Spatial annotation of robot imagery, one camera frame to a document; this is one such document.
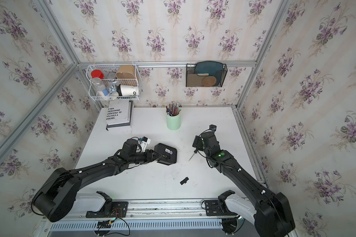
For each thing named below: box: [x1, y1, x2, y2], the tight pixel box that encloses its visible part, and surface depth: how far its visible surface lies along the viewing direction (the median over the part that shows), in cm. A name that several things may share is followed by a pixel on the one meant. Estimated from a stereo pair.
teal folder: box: [194, 61, 223, 86], surface depth 95 cm
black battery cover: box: [179, 176, 190, 186], surface depth 84 cm
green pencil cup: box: [165, 111, 182, 131], surface depth 103 cm
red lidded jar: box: [90, 69, 104, 79], surface depth 94 cm
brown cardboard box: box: [115, 64, 136, 79], surface depth 92 cm
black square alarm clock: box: [154, 142, 178, 166], surface depth 88 cm
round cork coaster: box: [201, 76, 218, 87], surface depth 100 cm
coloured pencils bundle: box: [165, 101, 182, 117], surface depth 103 cm
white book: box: [106, 99, 131, 126], surface depth 109 cm
